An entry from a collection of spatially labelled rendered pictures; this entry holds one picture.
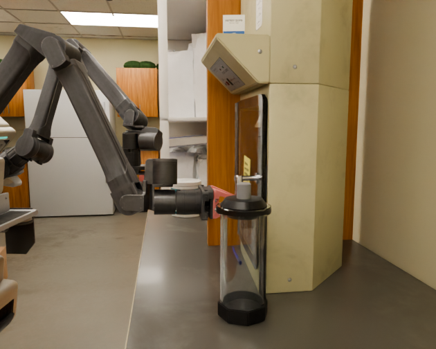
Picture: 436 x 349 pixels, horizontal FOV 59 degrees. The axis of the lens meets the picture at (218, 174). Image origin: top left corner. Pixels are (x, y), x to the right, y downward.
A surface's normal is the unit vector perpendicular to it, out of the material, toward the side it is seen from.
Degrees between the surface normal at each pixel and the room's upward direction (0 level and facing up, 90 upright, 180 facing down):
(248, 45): 90
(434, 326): 0
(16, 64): 87
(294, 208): 90
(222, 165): 90
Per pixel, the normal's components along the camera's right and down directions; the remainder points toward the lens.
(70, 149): 0.14, 0.13
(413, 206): -0.99, 0.02
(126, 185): -0.11, 0.02
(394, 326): 0.00, -0.99
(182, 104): -0.29, 0.18
